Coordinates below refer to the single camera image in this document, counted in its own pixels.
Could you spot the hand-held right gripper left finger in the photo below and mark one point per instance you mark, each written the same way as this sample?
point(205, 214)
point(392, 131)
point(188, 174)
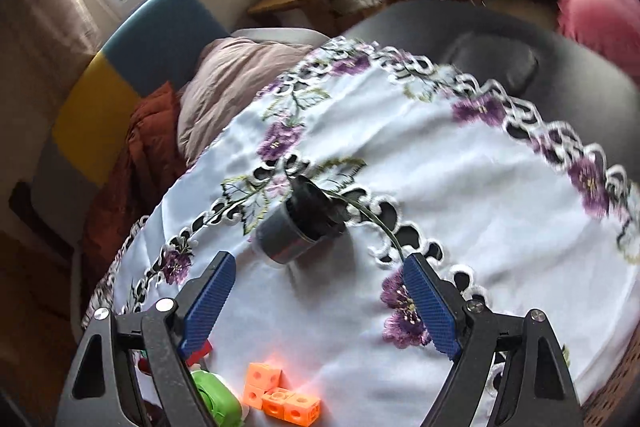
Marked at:
point(210, 302)

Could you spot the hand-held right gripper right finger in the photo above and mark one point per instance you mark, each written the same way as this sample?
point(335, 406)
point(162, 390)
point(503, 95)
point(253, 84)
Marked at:
point(432, 312)

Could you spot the red puzzle piece block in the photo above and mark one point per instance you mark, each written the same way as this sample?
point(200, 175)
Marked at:
point(202, 351)

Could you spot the light green plastic toy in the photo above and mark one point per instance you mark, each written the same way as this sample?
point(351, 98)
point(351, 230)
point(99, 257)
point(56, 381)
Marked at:
point(217, 399)

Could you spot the grey canister with black lid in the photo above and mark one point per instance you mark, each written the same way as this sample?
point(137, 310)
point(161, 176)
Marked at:
point(285, 237)

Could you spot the orange linked cube blocks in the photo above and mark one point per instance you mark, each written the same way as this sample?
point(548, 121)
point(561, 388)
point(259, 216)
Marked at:
point(290, 404)

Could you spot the white embroidered floral tablecloth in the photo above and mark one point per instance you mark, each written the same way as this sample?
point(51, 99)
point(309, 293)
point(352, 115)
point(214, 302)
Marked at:
point(450, 207)

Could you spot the rust brown quilted blanket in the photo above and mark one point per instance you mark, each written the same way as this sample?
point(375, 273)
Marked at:
point(145, 147)

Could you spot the brown wicker chair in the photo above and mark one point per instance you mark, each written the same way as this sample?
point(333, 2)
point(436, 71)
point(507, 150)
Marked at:
point(615, 387)

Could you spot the pale pink quilt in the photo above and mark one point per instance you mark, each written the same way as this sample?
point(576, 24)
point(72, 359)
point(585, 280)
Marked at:
point(230, 82)

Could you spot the blue yellow grey headboard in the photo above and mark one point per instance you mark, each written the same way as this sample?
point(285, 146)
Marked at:
point(165, 37)

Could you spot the pink cushion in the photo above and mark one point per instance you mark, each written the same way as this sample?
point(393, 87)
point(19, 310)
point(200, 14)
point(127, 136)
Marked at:
point(600, 7)

